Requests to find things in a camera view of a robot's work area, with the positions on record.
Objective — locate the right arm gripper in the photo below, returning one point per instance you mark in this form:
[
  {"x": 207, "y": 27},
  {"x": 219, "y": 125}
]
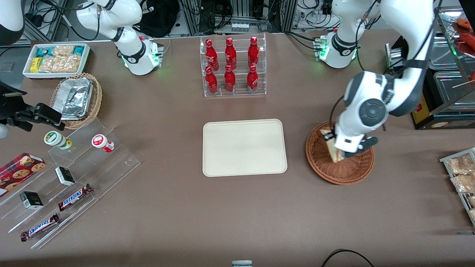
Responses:
[{"x": 10, "y": 105}]

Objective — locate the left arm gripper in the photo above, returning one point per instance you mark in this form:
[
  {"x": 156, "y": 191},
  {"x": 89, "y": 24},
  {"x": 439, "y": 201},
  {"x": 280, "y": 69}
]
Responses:
[{"x": 330, "y": 137}]

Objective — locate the triangle sandwich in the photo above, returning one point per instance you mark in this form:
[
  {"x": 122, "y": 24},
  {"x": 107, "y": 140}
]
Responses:
[{"x": 334, "y": 152}]

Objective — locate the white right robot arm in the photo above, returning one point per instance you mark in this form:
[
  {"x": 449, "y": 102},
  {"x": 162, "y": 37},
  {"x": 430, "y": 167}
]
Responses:
[{"x": 133, "y": 55}]

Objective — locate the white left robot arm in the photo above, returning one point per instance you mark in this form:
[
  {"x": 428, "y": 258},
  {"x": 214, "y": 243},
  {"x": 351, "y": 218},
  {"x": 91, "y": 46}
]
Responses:
[{"x": 371, "y": 111}]

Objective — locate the brown round wicker basket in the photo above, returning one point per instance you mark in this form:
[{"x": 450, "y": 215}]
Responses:
[{"x": 345, "y": 174}]

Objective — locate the light wicker basket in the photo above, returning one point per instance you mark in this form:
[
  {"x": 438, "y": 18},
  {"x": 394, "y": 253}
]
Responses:
[{"x": 97, "y": 100}]

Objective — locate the cream plastic tray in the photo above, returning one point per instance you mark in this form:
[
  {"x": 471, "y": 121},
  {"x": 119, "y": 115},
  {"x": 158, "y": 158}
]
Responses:
[{"x": 230, "y": 148}]

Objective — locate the green lid jar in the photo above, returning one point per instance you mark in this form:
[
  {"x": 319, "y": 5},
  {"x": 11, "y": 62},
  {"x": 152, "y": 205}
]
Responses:
[{"x": 53, "y": 138}]

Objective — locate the silver foil container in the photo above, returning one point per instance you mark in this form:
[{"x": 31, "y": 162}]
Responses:
[{"x": 72, "y": 98}]

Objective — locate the white rectangular snack bin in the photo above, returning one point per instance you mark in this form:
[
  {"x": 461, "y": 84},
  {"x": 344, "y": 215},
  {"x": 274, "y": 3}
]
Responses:
[{"x": 55, "y": 75}]

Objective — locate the yellow snack packet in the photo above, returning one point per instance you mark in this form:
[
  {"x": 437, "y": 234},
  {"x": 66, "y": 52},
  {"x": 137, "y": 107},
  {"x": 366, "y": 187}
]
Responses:
[{"x": 36, "y": 65}]

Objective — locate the clear cracker bag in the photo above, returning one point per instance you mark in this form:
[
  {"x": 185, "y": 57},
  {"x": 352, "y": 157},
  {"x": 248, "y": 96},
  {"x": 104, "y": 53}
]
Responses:
[
  {"x": 61, "y": 63},
  {"x": 63, "y": 50}
]

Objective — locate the red lid jar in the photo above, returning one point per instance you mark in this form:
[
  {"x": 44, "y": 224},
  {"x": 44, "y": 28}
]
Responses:
[{"x": 99, "y": 141}]

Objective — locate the red cookie box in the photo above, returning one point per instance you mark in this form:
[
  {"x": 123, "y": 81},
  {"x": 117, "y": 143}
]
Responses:
[{"x": 18, "y": 170}]

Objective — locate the teal snack packet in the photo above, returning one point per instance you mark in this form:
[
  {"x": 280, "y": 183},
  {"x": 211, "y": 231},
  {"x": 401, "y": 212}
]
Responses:
[
  {"x": 78, "y": 50},
  {"x": 42, "y": 52}
]

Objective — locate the small black box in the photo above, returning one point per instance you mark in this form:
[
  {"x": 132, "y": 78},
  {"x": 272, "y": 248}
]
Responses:
[
  {"x": 65, "y": 176},
  {"x": 31, "y": 200}
]

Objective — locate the clear acrylic stepped stand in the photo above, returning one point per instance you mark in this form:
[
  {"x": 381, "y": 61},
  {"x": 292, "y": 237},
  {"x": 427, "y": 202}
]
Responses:
[{"x": 111, "y": 163}]

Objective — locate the snickers bar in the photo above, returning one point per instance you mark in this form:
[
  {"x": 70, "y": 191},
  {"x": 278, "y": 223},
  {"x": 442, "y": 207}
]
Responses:
[
  {"x": 40, "y": 227},
  {"x": 74, "y": 197}
]

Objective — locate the red cola bottle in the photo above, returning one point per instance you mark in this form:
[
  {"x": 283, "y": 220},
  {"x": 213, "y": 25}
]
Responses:
[
  {"x": 253, "y": 51},
  {"x": 211, "y": 81},
  {"x": 212, "y": 53},
  {"x": 252, "y": 79},
  {"x": 230, "y": 52},
  {"x": 230, "y": 79}
]

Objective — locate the clear acrylic bottle rack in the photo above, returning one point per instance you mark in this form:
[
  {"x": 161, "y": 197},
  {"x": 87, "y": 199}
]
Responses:
[{"x": 241, "y": 92}]

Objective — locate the grey metal snack rack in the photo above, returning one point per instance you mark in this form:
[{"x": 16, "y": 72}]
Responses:
[{"x": 443, "y": 160}]

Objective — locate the black food warmer yellow panel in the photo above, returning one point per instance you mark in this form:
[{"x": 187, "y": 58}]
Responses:
[{"x": 445, "y": 118}]

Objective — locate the clear fried snack bag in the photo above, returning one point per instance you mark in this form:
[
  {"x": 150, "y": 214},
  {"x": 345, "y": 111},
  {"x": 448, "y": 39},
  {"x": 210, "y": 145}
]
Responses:
[
  {"x": 462, "y": 165},
  {"x": 465, "y": 183},
  {"x": 472, "y": 201},
  {"x": 472, "y": 215}
]

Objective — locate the white power strip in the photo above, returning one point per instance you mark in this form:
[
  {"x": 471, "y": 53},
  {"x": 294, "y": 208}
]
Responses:
[{"x": 240, "y": 27}]

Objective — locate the wooden skewer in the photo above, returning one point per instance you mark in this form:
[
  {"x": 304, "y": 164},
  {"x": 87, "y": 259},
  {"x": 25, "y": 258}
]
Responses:
[{"x": 462, "y": 85}]

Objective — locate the black bag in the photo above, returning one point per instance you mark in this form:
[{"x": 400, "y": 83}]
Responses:
[{"x": 159, "y": 18}]

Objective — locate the grey device at table edge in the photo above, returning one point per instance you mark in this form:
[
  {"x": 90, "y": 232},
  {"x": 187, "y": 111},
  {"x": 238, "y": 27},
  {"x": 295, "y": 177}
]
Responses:
[{"x": 242, "y": 264}]

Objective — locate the orange grilled sausage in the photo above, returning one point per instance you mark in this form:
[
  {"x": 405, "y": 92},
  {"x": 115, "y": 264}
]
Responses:
[
  {"x": 465, "y": 23},
  {"x": 467, "y": 39}
]

